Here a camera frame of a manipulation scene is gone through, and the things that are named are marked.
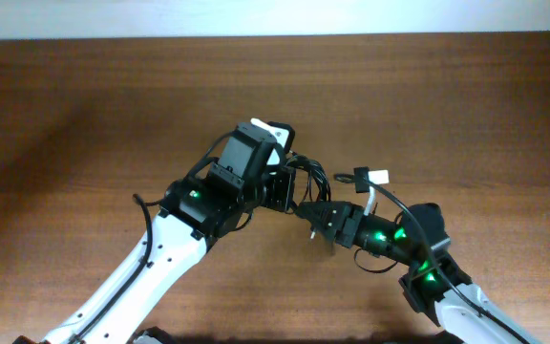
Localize black USB cable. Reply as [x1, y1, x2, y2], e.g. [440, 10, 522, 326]
[286, 151, 333, 240]

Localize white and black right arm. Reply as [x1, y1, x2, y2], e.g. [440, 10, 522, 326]
[296, 202, 539, 343]

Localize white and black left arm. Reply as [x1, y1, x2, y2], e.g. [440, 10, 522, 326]
[42, 118, 295, 343]

